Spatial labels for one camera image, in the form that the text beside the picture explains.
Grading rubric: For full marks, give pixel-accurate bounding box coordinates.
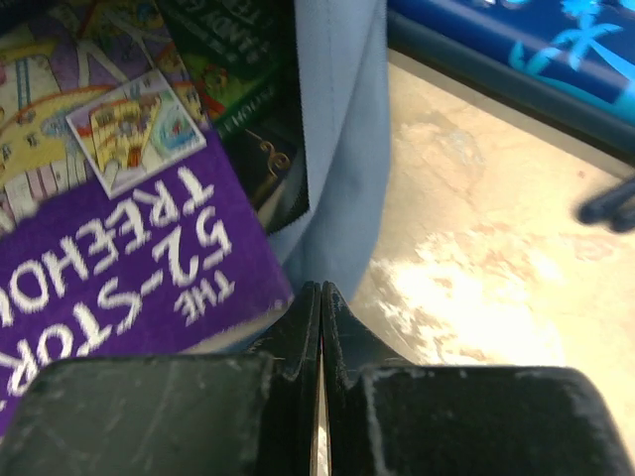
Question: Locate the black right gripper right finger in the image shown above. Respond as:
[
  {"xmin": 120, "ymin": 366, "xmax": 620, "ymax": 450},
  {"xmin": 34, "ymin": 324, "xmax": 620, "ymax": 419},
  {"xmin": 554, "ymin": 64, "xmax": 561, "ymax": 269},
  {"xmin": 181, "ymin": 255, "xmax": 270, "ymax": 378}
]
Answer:
[{"xmin": 321, "ymin": 283, "xmax": 634, "ymax": 475}]

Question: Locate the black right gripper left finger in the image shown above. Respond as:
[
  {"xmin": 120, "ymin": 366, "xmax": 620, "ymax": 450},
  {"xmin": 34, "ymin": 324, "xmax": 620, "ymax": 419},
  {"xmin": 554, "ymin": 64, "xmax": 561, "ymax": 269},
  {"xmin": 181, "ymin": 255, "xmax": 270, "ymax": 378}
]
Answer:
[{"xmin": 1, "ymin": 283, "xmax": 320, "ymax": 475}]

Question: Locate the green storey treehouse book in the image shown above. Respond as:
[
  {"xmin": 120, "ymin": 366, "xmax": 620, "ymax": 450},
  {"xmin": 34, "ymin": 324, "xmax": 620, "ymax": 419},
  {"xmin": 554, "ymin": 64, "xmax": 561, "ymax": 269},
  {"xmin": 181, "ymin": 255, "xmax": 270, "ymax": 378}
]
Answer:
[{"xmin": 157, "ymin": 1, "xmax": 298, "ymax": 139}]

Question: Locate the purple storey treehouse book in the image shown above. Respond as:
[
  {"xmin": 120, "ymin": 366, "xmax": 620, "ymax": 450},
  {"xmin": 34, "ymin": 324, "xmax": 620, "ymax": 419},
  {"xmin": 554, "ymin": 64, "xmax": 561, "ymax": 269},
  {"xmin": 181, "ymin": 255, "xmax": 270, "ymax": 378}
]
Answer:
[{"xmin": 1, "ymin": 1, "xmax": 292, "ymax": 425}]

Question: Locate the blue dinosaur pencil case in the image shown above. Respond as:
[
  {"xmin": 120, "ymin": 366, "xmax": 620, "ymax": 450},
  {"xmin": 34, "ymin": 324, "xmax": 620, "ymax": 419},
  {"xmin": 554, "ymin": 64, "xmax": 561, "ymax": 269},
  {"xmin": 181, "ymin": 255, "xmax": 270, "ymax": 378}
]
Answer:
[{"xmin": 386, "ymin": 0, "xmax": 635, "ymax": 234}]

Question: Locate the blue student backpack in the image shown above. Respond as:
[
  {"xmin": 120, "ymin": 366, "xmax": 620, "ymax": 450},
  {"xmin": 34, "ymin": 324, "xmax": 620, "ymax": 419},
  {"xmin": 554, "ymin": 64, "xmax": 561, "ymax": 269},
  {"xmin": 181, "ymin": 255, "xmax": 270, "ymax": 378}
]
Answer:
[{"xmin": 247, "ymin": 0, "xmax": 393, "ymax": 353}]

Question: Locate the Tale of Two Cities book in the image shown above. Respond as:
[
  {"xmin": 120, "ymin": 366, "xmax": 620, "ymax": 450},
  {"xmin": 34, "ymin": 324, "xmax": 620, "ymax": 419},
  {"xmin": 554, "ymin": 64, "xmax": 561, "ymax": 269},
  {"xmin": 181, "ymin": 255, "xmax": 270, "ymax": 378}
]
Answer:
[{"xmin": 225, "ymin": 116, "xmax": 308, "ymax": 235}]

